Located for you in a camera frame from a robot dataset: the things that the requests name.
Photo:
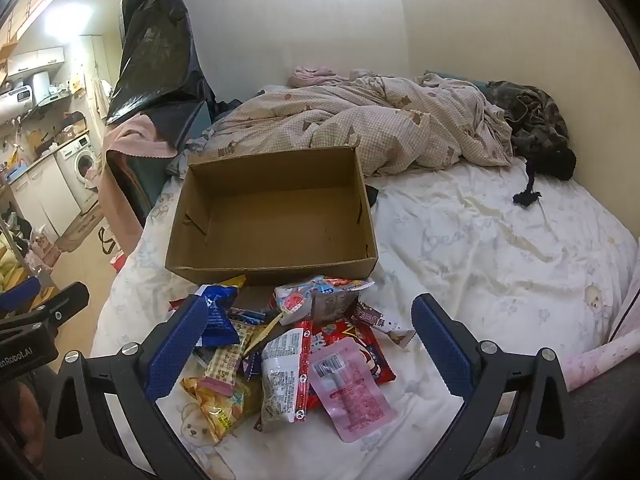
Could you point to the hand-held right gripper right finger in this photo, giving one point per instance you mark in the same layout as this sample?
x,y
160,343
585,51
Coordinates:
x,y
445,350

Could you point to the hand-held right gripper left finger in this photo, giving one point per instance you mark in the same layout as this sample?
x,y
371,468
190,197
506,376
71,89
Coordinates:
x,y
175,347

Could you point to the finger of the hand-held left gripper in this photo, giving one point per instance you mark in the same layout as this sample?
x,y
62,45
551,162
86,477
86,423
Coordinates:
x,y
55,310
20,295

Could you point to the dark blue snack packet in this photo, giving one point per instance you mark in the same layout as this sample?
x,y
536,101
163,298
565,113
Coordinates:
x,y
217,317

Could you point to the yellow croissant snack packet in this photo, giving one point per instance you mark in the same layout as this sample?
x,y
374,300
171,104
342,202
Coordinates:
x,y
220,410

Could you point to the light blue yellow-edged snack packet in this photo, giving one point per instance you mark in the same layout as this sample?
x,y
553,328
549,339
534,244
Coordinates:
x,y
227,283

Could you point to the red snack packet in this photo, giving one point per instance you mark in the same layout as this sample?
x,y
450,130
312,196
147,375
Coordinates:
x,y
360,339

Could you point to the white red-edged snack packet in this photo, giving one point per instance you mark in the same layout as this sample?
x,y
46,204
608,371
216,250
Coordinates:
x,y
280,380

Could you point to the brown cardboard box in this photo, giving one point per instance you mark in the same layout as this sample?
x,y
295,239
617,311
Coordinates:
x,y
280,220

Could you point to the plaid stick snack packet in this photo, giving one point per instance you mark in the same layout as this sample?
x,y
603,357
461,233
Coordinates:
x,y
225,365

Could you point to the brown white bar packet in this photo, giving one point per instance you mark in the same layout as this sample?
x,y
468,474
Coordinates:
x,y
385,325

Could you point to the small blue pink stick packet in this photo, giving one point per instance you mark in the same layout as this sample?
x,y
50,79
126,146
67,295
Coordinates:
x,y
247,316

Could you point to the red item on floor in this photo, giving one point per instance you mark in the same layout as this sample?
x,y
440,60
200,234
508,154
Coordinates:
x,y
119,262

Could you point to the patterned floor mat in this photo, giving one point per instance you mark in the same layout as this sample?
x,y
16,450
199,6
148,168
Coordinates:
x,y
80,234

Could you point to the white printed bed sheet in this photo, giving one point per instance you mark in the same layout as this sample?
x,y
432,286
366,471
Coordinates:
x,y
475,260

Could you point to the white base cabinet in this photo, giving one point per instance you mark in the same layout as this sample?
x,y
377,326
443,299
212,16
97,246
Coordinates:
x,y
42,195

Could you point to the pink jelly pouch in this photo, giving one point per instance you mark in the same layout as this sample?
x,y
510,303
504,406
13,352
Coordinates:
x,y
350,390

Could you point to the brown snack packet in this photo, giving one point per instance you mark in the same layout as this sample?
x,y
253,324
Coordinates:
x,y
330,307

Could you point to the white cartoon snack packet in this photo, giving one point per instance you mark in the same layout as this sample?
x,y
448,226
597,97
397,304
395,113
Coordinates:
x,y
300,295

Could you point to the white washing machine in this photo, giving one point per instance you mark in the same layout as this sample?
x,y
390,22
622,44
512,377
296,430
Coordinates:
x,y
80,170

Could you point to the dark green chair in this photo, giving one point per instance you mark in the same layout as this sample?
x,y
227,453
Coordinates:
x,y
135,180

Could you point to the pink printed pillow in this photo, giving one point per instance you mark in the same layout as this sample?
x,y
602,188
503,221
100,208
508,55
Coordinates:
x,y
600,360

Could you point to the brown paper bag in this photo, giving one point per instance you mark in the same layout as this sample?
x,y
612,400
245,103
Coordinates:
x,y
135,137

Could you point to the white water heater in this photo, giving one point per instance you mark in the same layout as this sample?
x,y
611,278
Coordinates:
x,y
17,97

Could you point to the black knitted item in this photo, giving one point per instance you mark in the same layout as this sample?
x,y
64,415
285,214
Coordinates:
x,y
555,162

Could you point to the checked bear-print duvet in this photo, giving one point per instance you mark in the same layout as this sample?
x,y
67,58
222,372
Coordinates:
x,y
400,120

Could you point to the camouflage cloth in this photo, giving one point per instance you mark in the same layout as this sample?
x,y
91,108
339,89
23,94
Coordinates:
x,y
535,110

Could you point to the teal pillow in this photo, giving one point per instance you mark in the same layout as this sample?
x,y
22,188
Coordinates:
x,y
475,82

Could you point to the black plastic bag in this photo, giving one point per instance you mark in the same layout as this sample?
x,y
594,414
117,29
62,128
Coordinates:
x,y
155,50

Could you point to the pink crumpled cloth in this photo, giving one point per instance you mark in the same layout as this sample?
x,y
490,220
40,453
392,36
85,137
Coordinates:
x,y
312,75

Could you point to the white wall cabinet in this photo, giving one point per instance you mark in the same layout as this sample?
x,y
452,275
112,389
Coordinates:
x,y
37,60

